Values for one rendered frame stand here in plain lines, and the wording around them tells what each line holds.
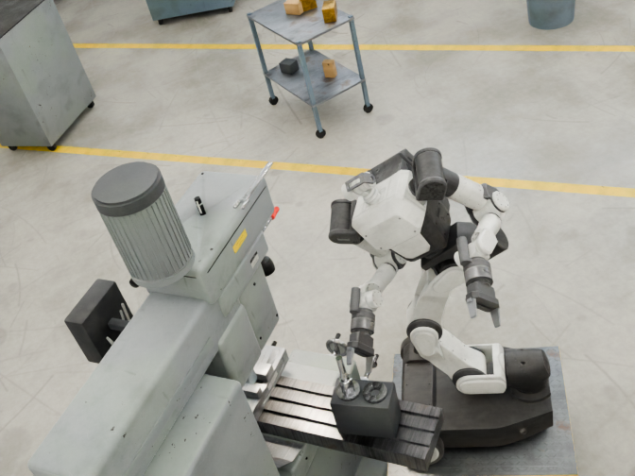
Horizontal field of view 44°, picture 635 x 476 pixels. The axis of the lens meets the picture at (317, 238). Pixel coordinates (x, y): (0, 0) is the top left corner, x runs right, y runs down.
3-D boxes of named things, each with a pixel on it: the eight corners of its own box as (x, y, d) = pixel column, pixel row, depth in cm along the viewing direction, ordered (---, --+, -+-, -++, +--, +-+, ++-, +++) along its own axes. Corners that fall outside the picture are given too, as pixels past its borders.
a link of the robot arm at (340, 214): (351, 220, 305) (326, 206, 297) (368, 213, 300) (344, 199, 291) (349, 246, 301) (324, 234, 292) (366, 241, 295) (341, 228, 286)
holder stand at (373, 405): (346, 407, 305) (335, 375, 293) (401, 412, 298) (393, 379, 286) (338, 433, 297) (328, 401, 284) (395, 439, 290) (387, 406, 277)
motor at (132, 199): (153, 239, 247) (115, 158, 227) (207, 246, 239) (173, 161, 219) (118, 284, 234) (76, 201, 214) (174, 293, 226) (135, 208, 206)
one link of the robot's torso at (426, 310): (435, 320, 330) (476, 243, 299) (435, 353, 317) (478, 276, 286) (401, 312, 329) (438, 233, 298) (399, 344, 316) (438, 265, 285)
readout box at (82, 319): (116, 318, 280) (94, 277, 266) (137, 322, 276) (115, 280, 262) (85, 362, 267) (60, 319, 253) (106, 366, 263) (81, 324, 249)
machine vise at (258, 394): (258, 352, 336) (251, 335, 329) (289, 359, 330) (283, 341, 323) (221, 419, 313) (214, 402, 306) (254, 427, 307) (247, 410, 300)
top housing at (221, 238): (214, 203, 283) (199, 167, 273) (278, 210, 272) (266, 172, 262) (145, 297, 252) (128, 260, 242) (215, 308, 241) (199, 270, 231)
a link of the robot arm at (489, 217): (477, 252, 270) (492, 225, 284) (500, 238, 263) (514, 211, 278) (457, 229, 269) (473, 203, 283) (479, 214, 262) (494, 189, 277)
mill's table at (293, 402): (176, 364, 352) (169, 352, 347) (444, 419, 301) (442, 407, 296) (148, 405, 337) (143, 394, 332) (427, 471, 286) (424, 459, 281)
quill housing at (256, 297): (235, 310, 300) (211, 248, 280) (283, 318, 292) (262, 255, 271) (213, 348, 288) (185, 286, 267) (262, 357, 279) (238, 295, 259)
